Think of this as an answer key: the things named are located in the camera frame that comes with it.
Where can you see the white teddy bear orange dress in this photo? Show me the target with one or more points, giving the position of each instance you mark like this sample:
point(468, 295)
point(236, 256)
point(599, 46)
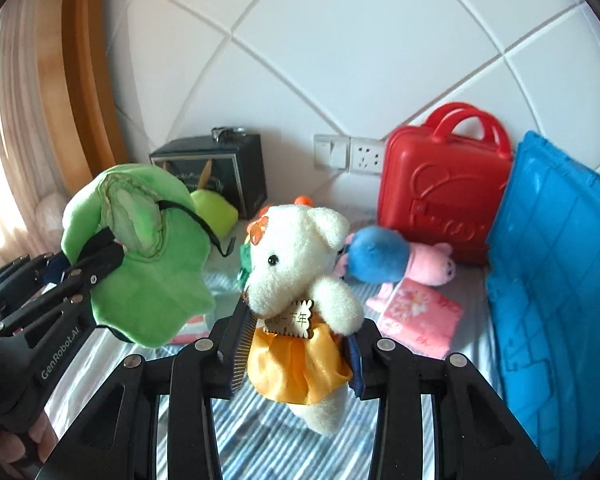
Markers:
point(303, 311)

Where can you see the white wall switch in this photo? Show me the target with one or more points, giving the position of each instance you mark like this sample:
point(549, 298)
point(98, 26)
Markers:
point(331, 152)

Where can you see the pink striped tissue pack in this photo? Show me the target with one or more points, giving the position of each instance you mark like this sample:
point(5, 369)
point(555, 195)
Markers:
point(195, 328)

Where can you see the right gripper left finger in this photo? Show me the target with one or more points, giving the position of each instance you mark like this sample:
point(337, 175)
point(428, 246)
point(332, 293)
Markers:
point(232, 338)

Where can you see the red toy suitcase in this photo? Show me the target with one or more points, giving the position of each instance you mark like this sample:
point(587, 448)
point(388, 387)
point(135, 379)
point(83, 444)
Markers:
point(442, 181)

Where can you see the blue plastic crate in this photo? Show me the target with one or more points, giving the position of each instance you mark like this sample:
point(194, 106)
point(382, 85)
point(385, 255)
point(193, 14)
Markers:
point(544, 294)

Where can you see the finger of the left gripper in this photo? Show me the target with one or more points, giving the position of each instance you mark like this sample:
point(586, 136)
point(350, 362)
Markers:
point(101, 255)
point(24, 276)

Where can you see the sheer pink curtain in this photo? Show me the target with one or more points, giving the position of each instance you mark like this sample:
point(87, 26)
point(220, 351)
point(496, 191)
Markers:
point(32, 195)

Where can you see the black coffee cup gift bag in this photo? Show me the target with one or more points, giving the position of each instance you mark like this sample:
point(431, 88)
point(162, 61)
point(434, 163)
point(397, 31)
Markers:
point(237, 170)

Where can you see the white wall socket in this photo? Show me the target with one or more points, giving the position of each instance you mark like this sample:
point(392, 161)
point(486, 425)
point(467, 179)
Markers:
point(366, 156)

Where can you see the lime green plush toy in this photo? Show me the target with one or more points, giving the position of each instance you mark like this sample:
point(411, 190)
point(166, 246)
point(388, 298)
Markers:
point(220, 215)

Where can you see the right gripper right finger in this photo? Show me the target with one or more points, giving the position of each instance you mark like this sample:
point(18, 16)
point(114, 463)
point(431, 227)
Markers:
point(360, 350)

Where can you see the blue pink pig plush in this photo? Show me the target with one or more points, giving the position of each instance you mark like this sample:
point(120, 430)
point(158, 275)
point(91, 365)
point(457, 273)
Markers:
point(376, 255)

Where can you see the pink floral tissue pack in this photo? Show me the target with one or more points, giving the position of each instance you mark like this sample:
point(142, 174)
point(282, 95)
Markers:
point(417, 316)

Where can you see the person's left hand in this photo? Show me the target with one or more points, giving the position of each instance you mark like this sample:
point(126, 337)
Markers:
point(12, 448)

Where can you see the green leaf plush hat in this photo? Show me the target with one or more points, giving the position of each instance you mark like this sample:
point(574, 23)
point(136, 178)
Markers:
point(166, 241)

